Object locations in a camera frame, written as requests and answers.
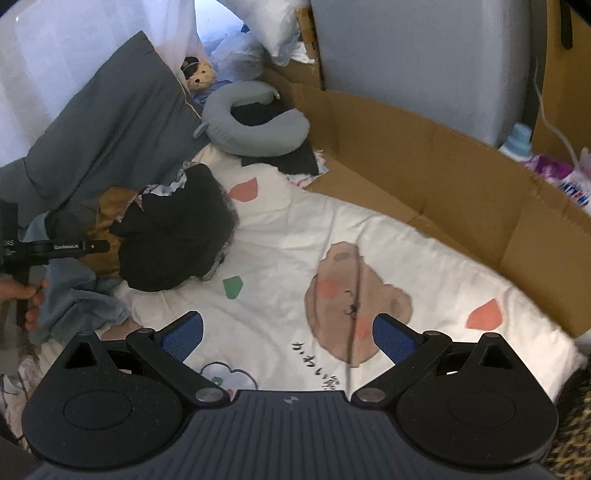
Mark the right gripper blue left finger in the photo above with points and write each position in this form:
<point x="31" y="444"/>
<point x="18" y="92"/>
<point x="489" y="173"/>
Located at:
<point x="162" y="354"/>

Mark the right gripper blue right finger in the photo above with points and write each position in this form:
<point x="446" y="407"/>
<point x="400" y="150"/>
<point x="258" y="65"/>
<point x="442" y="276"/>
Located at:
<point x="415" y="355"/>

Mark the black bear pattern garment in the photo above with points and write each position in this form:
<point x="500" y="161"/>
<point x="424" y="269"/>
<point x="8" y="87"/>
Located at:
<point x="171" y="233"/>

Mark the person left hand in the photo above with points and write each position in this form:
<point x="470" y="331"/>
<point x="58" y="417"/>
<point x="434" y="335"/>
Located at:
<point x="32" y="295"/>

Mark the light blue cloth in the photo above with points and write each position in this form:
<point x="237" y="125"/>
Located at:
<point x="76" y="300"/>

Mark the brown crumpled garment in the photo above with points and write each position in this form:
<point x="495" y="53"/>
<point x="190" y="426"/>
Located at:
<point x="111" y="206"/>

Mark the cream bear print quilt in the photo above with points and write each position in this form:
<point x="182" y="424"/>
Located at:
<point x="292" y="306"/>

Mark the brown cardboard box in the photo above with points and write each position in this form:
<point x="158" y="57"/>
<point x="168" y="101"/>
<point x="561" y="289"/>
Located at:
<point x="462" y="191"/>

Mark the grey blue pillow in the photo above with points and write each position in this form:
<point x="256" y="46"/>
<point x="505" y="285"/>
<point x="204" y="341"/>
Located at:
<point x="133" y="124"/>

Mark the leopard print garment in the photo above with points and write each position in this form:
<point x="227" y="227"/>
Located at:
<point x="569" y="457"/>

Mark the black cloth under neck pillow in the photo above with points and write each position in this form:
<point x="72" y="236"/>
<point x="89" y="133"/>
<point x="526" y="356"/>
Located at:
<point x="299" y="162"/>

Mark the blue cap detergent bottle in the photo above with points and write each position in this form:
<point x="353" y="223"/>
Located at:
<point x="518" y="144"/>

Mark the purple white detergent bag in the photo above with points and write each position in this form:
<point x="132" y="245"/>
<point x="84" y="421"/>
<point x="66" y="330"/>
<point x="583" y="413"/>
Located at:
<point x="573" y="181"/>

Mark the small plush bear toy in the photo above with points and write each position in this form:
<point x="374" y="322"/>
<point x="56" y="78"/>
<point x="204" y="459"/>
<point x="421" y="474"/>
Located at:
<point x="199" y="74"/>

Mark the grey plastic wrapped appliance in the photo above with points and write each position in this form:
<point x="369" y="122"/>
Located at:
<point x="461" y="63"/>

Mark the white pillow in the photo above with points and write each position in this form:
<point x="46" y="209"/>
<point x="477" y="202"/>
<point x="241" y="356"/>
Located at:
<point x="272" y="22"/>

